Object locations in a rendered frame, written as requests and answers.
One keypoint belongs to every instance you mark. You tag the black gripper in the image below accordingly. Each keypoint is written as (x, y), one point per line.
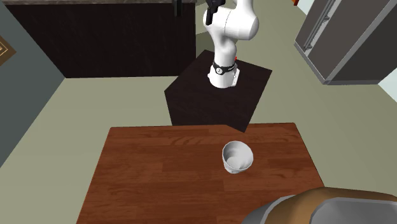
(212, 9)

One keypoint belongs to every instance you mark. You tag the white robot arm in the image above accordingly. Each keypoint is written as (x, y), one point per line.
(224, 46)

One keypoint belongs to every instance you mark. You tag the dark robot stand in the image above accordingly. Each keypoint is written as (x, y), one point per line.
(211, 105)

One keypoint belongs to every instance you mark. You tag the grey refrigerator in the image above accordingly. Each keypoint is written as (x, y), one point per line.
(350, 40)

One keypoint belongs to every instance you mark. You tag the white cup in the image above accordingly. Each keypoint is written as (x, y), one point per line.
(237, 156)

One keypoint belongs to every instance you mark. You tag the brown wooden table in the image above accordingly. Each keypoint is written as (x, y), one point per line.
(155, 173)

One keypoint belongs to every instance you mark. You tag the brown framed wall picture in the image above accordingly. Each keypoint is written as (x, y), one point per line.
(4, 51)

